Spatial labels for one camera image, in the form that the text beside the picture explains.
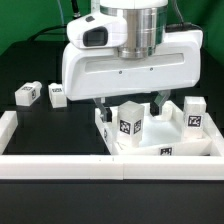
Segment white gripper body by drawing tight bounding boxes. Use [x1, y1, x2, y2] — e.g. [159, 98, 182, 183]
[62, 30, 203, 101]

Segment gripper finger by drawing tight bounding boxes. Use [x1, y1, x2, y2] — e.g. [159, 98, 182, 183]
[94, 98, 112, 122]
[150, 90, 171, 116]

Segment white square table top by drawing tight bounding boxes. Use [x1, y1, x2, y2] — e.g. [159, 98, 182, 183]
[95, 101, 212, 156]

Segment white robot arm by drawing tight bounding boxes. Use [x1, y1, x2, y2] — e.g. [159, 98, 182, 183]
[62, 0, 203, 122]

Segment white U-shaped obstacle fence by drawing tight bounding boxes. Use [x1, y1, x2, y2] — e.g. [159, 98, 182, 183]
[0, 118, 224, 180]

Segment black cable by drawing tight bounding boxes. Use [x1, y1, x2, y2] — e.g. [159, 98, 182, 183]
[27, 0, 86, 42]

